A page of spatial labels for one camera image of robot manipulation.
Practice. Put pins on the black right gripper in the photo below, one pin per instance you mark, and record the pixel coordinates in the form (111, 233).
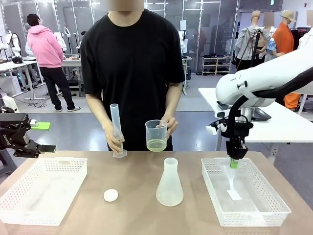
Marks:
(236, 129)

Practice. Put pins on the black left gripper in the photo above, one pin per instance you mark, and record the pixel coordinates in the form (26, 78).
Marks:
(14, 132)

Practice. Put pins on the translucent plastic funnel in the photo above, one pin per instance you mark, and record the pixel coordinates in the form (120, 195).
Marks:
(232, 186)

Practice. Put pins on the white perforated plastic basket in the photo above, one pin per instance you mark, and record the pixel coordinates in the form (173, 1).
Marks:
(244, 219)
(36, 216)

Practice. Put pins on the translucent plastic conical flask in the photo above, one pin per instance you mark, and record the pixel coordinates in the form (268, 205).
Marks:
(170, 191)

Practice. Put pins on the clear plastic measuring beaker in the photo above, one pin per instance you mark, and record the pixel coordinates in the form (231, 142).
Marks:
(156, 137)

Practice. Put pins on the clear plastic graduated cylinder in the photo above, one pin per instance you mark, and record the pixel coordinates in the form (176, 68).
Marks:
(115, 115)

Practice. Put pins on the white round flask lid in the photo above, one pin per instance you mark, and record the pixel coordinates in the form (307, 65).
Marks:
(110, 195)

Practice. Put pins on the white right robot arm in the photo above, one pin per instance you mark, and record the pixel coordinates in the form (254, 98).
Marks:
(269, 73)

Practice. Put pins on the person's left forearm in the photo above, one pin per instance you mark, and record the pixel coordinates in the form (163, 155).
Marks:
(171, 102)

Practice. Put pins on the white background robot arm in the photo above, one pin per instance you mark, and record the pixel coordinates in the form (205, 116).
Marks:
(14, 44)
(182, 41)

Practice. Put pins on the person's right forearm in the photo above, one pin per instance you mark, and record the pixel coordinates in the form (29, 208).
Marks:
(97, 110)

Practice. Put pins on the person's left hand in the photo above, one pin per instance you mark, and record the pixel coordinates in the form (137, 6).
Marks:
(172, 127)

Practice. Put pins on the person's right hand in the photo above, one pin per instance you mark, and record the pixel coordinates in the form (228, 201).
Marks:
(111, 137)

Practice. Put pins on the black flat tray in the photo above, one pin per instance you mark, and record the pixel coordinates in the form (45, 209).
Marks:
(262, 115)

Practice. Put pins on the white rounded table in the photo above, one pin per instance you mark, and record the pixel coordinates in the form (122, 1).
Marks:
(281, 127)

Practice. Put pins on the white standing desk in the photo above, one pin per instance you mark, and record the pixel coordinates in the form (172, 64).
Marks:
(14, 64)

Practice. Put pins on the white shoe rack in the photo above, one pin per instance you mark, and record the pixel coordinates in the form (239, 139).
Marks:
(216, 64)

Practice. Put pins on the person in pink hoodie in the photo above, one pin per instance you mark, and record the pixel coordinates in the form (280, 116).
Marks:
(44, 49)

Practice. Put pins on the grey robot workbench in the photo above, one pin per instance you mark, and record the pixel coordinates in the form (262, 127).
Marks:
(187, 58)

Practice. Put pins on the mannequin in grey shirt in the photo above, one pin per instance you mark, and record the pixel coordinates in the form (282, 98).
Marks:
(247, 41)

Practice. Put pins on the mannequin in floral dress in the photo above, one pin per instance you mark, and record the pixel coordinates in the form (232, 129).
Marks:
(271, 46)

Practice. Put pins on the person in black T-shirt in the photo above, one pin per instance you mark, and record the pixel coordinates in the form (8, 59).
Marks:
(132, 61)

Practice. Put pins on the mannequin in orange coat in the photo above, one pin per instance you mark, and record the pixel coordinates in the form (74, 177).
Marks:
(283, 39)

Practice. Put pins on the white rectangular sign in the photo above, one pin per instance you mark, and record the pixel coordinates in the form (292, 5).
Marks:
(183, 25)

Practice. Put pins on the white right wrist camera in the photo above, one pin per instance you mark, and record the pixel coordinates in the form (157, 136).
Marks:
(210, 129)

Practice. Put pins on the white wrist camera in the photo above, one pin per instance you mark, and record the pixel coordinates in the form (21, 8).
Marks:
(210, 129)
(11, 104)

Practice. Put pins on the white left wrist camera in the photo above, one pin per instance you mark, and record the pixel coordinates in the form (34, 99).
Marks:
(11, 104)

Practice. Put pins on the black camera tripod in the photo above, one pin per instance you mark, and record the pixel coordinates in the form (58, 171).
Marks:
(255, 46)

